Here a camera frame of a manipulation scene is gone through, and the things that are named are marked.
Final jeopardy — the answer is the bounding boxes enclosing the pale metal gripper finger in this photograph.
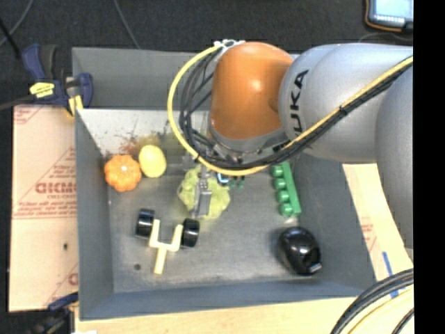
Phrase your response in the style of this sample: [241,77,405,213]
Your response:
[201,180,213,219]
[193,182,203,218]

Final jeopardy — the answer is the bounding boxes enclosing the light green toy lettuce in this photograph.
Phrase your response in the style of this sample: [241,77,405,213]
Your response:
[177,165,232,221]

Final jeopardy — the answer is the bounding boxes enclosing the white fork with black wheels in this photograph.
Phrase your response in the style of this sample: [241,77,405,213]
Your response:
[134,207,201,276]

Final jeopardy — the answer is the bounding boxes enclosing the yellow toy lemon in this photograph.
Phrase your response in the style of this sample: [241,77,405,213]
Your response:
[138,144,168,179]

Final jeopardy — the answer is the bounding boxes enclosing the grey metal bin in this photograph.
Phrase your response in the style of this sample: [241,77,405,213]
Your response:
[72,47,378,321]

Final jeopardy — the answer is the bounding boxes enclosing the orange toy pumpkin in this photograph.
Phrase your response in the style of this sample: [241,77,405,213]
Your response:
[104,154,143,193]

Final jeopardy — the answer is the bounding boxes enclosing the green block with round pegs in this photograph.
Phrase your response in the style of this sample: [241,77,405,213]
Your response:
[270,161,302,218]

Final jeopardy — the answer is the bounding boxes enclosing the black rounded plastic object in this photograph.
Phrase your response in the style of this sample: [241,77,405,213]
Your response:
[276,225,323,277]

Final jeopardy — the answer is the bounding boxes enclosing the brown cardboard board red print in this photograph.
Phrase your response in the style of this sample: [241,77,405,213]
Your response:
[7,103,414,313]

